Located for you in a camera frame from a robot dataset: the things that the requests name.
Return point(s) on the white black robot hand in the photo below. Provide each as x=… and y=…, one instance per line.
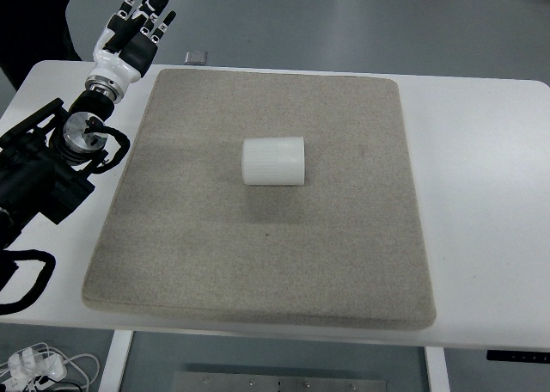
x=115, y=71

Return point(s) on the white cup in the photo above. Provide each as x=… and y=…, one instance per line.
x=273, y=161

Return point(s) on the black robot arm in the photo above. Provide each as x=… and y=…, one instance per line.
x=47, y=159

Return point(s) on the small grey metal box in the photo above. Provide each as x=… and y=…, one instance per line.
x=196, y=58

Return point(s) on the dark clothed person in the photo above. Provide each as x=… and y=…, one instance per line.
x=33, y=31

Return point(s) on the beige felt mat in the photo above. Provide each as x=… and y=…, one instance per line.
x=186, y=238

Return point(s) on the black table control panel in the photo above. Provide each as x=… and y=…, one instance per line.
x=518, y=356

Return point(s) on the white table leg frame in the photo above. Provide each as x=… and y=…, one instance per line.
x=114, y=367

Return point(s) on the grey metal base plate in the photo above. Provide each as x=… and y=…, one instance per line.
x=212, y=381

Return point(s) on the white power strip with cables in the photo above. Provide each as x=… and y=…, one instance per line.
x=41, y=367

